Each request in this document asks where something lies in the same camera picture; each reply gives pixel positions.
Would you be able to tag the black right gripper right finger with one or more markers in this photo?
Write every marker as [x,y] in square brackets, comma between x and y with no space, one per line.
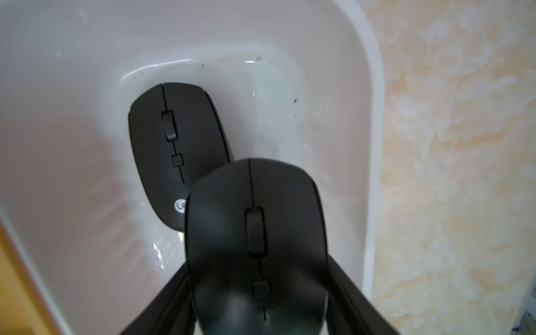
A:
[348,311]

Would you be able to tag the white storage box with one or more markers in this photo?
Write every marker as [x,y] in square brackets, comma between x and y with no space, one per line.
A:
[296,81]

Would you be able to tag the yellow storage box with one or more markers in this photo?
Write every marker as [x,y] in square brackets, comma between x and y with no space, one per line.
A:
[23,310]

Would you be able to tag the black mouse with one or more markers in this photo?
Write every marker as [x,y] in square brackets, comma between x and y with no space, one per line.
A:
[177,138]
[256,250]

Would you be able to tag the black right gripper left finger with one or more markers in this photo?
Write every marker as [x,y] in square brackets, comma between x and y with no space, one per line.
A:
[170,312]

